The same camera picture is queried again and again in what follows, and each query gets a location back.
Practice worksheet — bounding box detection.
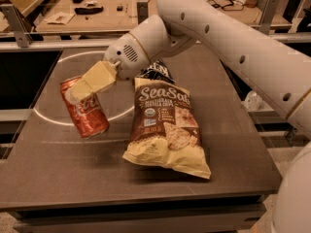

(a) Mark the clear plastic bottle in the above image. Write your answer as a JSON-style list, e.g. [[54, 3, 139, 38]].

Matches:
[[244, 90, 262, 112]]

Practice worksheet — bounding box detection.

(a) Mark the wooden back desk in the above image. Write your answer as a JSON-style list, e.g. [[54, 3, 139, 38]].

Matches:
[[34, 0, 293, 35]]

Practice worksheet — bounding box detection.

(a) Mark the right metal bracket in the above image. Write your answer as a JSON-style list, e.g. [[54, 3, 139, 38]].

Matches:
[[255, 0, 280, 35]]

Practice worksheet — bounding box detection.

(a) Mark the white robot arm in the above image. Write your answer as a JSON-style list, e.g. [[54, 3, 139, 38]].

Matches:
[[68, 0, 311, 139]]

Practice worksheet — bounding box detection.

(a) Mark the white paper card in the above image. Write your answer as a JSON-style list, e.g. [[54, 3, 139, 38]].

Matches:
[[45, 12, 75, 25]]

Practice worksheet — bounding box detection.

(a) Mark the middle metal bracket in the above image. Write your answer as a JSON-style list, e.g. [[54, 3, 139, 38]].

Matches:
[[136, 1, 149, 23]]

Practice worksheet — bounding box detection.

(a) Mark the sea salt tortilla chips bag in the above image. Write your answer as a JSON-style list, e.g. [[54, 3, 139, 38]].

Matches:
[[123, 78, 211, 179]]

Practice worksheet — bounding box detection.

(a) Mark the red coke can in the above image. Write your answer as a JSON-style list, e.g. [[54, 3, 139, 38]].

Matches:
[[60, 77, 110, 138]]

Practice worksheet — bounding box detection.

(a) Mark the blue chips bag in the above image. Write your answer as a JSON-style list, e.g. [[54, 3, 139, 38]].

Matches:
[[137, 59, 175, 83]]

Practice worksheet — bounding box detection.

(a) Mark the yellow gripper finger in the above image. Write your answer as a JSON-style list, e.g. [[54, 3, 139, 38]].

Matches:
[[64, 60, 117, 105]]

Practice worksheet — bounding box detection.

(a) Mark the left metal bracket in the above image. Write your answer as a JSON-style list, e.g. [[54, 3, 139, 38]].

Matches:
[[0, 4, 32, 48]]

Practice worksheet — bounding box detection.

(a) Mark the black cable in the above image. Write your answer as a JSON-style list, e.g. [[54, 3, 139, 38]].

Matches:
[[197, 0, 245, 12]]

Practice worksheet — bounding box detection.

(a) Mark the black tool on desk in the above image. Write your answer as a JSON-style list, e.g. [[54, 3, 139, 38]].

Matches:
[[74, 7, 104, 15]]

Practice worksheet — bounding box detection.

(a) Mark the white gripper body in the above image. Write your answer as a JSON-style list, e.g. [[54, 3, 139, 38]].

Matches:
[[104, 33, 150, 80]]

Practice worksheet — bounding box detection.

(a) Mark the metal bracket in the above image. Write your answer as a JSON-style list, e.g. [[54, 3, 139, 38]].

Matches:
[[136, 1, 149, 23], [255, 0, 280, 35], [0, 4, 32, 48]]

